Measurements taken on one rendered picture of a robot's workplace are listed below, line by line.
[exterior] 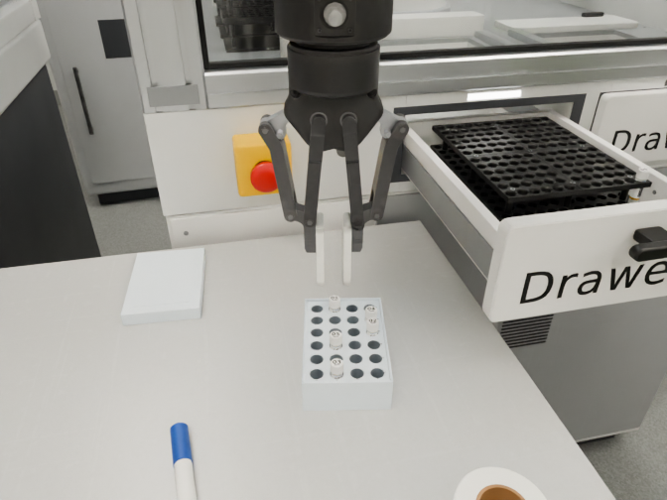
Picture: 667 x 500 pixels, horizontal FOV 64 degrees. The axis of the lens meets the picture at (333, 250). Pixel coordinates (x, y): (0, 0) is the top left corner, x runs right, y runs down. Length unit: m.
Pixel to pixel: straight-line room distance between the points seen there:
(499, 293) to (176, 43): 0.46
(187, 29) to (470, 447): 0.54
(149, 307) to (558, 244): 0.44
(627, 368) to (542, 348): 0.26
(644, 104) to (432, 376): 0.55
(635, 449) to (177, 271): 1.27
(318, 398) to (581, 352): 0.81
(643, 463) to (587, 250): 1.11
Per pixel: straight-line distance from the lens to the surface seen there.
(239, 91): 0.71
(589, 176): 0.69
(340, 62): 0.43
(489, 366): 0.59
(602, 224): 0.55
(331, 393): 0.51
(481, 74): 0.80
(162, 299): 0.66
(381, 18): 0.43
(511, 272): 0.52
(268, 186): 0.68
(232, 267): 0.72
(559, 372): 1.25
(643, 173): 0.70
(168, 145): 0.73
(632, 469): 1.59
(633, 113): 0.93
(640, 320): 1.27
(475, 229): 0.59
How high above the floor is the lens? 1.17
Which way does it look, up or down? 33 degrees down
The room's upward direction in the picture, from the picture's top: straight up
